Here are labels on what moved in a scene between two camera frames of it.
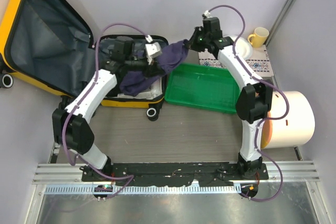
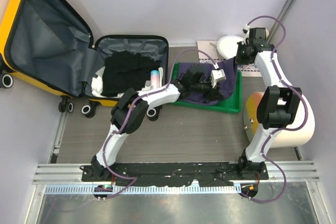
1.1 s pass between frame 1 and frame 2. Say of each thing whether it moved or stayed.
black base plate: stayed
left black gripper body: moved
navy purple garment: moved
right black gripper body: moved
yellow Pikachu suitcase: stayed
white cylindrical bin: stayed
